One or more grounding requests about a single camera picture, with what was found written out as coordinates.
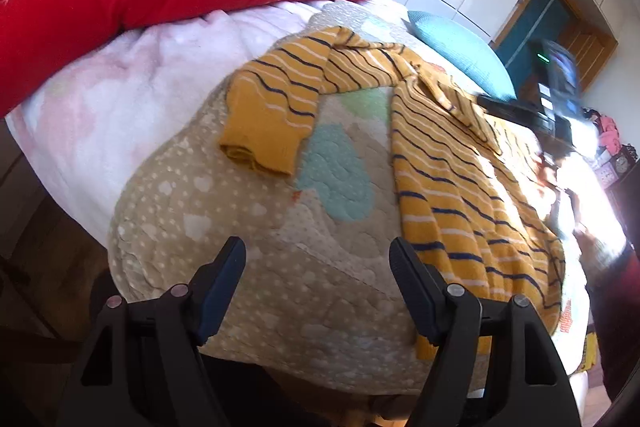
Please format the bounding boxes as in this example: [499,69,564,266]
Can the wooden door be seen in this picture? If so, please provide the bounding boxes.
[492,0,619,104]

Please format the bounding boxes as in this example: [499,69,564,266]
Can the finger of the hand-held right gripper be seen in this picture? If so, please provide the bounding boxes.
[476,94,540,126]

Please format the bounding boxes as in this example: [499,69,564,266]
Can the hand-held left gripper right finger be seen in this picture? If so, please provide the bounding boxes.
[389,237,581,427]

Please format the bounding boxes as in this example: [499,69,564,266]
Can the pink clothes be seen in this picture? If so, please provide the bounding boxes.
[597,112,622,152]

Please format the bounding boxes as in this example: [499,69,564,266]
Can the blue pillow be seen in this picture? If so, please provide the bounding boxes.
[407,10,517,102]

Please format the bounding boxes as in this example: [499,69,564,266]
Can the black mantel clock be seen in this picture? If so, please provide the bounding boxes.
[614,146,639,180]

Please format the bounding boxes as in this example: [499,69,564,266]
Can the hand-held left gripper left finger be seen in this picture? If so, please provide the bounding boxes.
[55,236,247,427]

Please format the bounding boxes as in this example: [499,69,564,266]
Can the beige heart-patterned quilted bedspread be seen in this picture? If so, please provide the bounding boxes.
[107,0,601,398]

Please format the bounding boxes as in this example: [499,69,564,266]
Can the yellow striped sweater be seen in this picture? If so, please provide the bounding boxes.
[218,26,566,360]

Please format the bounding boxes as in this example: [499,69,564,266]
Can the teal curtain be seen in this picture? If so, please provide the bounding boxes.
[500,0,557,94]

